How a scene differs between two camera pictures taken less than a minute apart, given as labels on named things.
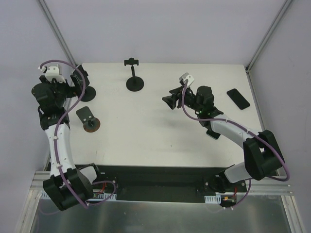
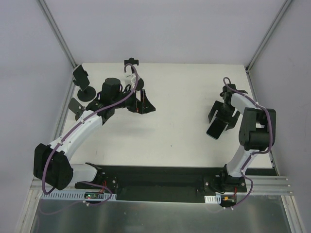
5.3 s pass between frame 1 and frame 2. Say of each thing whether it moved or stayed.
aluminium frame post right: stayed
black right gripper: moved
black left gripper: moved
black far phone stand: stayed
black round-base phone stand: stayed
